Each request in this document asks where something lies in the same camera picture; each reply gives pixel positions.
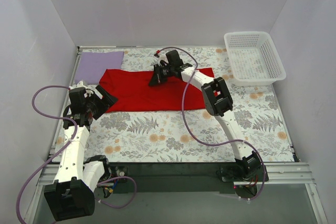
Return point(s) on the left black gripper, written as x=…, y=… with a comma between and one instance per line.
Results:
x=99, y=100

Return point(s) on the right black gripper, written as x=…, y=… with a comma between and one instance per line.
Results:
x=161, y=71

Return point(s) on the red t shirt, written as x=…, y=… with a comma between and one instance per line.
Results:
x=135, y=95

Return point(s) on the white plastic basket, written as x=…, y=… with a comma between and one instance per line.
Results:
x=253, y=58

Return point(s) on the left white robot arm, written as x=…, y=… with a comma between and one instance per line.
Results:
x=71, y=195

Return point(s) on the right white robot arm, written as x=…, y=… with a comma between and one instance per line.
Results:
x=218, y=103

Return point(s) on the folded purple t shirt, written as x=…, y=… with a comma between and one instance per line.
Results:
x=92, y=65

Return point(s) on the floral patterned table mat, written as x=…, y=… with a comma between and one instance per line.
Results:
x=163, y=137

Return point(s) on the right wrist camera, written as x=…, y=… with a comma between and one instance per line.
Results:
x=160, y=58

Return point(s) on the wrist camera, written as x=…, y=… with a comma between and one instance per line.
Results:
x=160, y=58
x=83, y=88

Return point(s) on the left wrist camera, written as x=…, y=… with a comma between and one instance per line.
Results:
x=83, y=88

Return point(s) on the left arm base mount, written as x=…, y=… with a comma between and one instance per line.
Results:
x=115, y=172

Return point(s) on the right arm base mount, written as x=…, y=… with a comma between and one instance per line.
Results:
x=244, y=185

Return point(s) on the aluminium frame rail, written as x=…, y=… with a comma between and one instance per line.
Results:
x=197, y=177

